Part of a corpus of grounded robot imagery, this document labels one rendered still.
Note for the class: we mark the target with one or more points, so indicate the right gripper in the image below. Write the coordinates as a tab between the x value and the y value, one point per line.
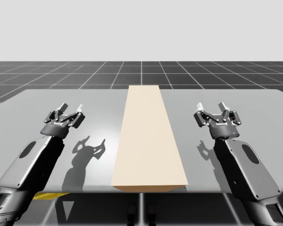
222	129

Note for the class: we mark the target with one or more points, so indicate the tall board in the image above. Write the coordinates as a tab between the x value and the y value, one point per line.
148	141

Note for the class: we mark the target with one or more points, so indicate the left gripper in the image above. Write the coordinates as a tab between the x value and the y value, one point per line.
57	128

